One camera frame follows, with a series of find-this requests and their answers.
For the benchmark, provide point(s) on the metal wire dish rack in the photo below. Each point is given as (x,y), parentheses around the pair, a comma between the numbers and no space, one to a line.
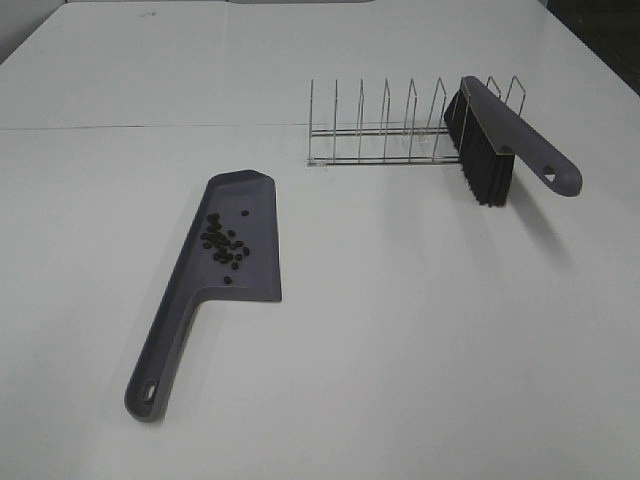
(418,137)

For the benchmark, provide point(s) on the pile of coffee beans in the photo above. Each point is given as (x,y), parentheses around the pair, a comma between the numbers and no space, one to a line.
(226,248)

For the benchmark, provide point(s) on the grey hand brush black bristles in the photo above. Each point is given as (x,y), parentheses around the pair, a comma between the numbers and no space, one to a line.
(489,136)

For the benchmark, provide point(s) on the grey plastic dustpan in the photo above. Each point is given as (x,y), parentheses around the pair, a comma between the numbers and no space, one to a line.
(246,200)

